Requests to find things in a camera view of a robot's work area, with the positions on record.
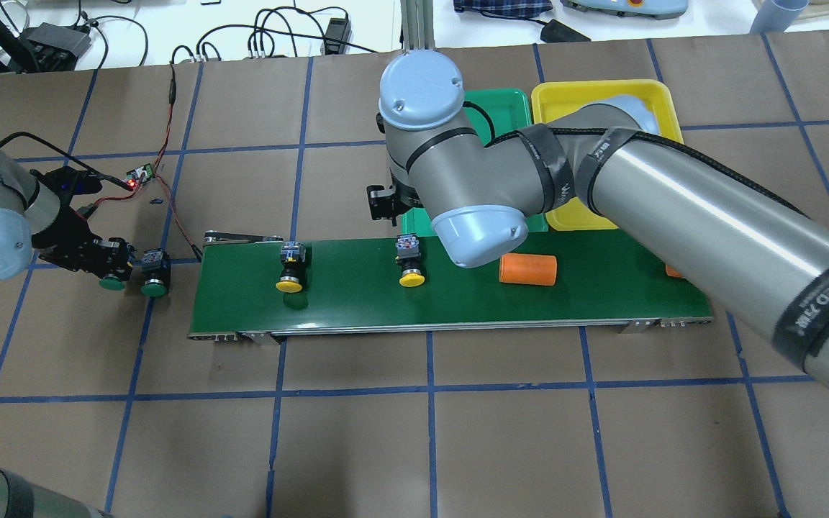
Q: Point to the folded blue plaid umbrella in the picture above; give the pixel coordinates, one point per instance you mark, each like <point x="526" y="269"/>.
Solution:
<point x="510" y="9"/>

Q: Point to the yellow push button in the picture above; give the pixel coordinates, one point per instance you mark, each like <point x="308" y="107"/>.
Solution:
<point x="409" y="259"/>
<point x="293" y="259"/>

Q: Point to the plain orange cylinder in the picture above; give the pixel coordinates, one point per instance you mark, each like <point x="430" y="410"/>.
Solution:
<point x="531" y="270"/>

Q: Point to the black power adapter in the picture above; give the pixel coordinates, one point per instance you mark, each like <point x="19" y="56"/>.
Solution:
<point x="337" y="35"/>

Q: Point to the green plastic tray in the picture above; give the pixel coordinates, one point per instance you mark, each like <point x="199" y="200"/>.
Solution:
<point x="501" y="110"/>

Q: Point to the aluminium frame post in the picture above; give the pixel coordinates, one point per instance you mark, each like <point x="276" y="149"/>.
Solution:
<point x="417" y="27"/>

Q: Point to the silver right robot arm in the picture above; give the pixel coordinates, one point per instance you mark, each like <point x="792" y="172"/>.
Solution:
<point x="765" y="261"/>

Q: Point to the small green controller board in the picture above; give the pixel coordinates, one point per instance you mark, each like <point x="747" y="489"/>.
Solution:
<point x="138" y="177"/>

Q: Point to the blue teach pendant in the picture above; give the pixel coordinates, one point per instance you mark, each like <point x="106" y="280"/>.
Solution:
<point x="657" y="10"/>

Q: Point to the green push button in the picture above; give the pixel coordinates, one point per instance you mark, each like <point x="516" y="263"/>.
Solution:
<point x="156" y="273"/>
<point x="113" y="282"/>

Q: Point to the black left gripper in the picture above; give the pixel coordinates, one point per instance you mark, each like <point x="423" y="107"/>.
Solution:
<point x="68" y="241"/>

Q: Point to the black power brick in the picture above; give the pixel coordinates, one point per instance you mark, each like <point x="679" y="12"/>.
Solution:
<point x="555" y="31"/>

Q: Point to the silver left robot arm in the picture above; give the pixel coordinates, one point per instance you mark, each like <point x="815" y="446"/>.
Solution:
<point x="38" y="221"/>

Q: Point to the orange cylinder marked 4680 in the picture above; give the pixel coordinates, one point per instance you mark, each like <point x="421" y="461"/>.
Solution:
<point x="672" y="272"/>

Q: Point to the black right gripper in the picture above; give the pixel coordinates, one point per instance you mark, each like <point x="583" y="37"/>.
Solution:
<point x="380" y="203"/>

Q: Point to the green conveyor belt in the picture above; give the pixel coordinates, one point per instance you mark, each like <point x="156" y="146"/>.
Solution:
<point x="603" y="277"/>

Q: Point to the blue plastic cup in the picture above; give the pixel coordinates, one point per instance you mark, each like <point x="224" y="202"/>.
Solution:
<point x="776" y="16"/>

